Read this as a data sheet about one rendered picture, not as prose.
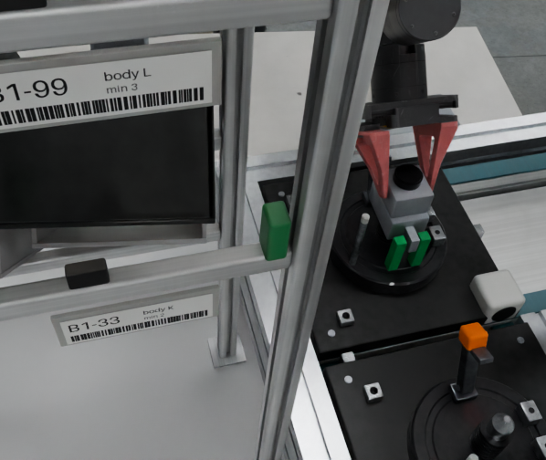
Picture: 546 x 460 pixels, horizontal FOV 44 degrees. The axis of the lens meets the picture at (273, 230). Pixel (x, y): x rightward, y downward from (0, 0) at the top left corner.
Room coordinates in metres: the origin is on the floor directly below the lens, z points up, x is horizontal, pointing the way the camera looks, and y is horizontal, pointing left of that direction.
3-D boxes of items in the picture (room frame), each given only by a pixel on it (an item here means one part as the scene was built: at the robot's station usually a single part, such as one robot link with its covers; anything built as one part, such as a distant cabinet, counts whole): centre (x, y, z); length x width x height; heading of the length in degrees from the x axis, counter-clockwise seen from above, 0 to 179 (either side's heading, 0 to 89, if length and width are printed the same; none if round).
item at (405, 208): (0.47, -0.14, 1.06); 0.08 x 0.04 x 0.07; 19
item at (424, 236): (0.45, -0.16, 1.01); 0.01 x 0.01 x 0.05; 20
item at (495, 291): (0.43, -0.26, 0.97); 0.05 x 0.05 x 0.04; 20
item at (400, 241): (0.44, -0.14, 1.01); 0.01 x 0.01 x 0.05; 20
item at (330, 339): (0.48, -0.13, 0.96); 0.24 x 0.24 x 0.02; 20
